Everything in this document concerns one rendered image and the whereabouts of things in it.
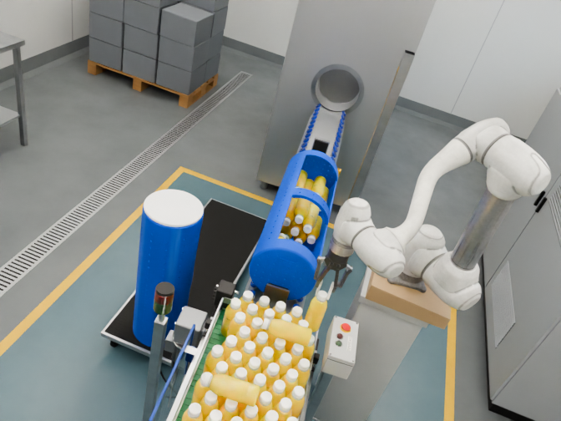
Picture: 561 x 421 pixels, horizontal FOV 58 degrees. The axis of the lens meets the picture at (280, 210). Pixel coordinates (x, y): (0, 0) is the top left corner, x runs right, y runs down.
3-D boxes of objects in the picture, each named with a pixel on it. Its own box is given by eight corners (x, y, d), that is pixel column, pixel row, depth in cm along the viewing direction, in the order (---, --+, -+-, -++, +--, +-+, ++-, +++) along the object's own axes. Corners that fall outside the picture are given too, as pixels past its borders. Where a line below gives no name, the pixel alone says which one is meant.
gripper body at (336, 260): (352, 246, 179) (345, 265, 185) (330, 239, 180) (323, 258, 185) (351, 260, 173) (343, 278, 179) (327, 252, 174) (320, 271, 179)
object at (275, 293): (283, 307, 217) (290, 287, 209) (282, 311, 215) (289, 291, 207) (261, 301, 217) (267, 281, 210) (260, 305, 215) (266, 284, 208)
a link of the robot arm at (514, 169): (442, 272, 224) (478, 309, 211) (415, 284, 217) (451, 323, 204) (519, 127, 172) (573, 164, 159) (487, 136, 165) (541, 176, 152)
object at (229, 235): (267, 235, 401) (271, 220, 392) (182, 384, 280) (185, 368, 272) (208, 212, 407) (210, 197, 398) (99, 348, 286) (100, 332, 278)
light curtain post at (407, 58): (331, 262, 392) (414, 52, 293) (331, 267, 387) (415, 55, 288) (324, 260, 392) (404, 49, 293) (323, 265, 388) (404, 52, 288)
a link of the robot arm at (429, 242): (410, 250, 236) (432, 214, 223) (437, 277, 225) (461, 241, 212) (386, 256, 227) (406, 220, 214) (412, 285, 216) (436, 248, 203)
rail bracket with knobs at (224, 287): (236, 301, 217) (240, 285, 211) (232, 313, 211) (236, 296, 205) (214, 295, 218) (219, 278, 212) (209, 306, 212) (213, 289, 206)
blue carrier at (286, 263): (329, 200, 287) (345, 159, 271) (305, 309, 216) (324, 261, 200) (282, 185, 288) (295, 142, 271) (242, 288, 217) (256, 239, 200)
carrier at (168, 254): (166, 357, 275) (192, 322, 297) (184, 236, 224) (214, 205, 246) (122, 334, 280) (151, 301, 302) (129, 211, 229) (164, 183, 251)
